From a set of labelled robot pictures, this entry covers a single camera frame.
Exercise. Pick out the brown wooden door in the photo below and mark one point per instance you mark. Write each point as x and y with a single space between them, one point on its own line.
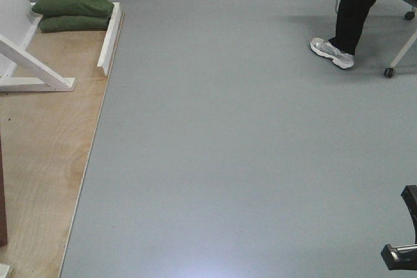
3 218

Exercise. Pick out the plywood door base platform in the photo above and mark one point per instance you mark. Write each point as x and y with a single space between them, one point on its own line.
46 142

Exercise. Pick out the black robot gripper part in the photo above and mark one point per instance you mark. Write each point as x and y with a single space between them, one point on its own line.
403 257

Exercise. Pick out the grey white sneaker on floor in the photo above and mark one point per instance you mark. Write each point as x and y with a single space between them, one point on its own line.
326 50

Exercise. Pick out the lower green sandbag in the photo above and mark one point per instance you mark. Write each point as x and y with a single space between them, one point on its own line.
72 23

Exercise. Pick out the green sandbag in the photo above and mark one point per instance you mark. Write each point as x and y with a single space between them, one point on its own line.
72 23
91 8

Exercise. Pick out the upper green sandbag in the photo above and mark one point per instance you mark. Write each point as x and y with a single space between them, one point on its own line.
91 8

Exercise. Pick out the white base edge rail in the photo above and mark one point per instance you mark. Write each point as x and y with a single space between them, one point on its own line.
109 40

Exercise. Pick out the white door frame brace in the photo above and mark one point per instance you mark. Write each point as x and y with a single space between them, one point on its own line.
43 78

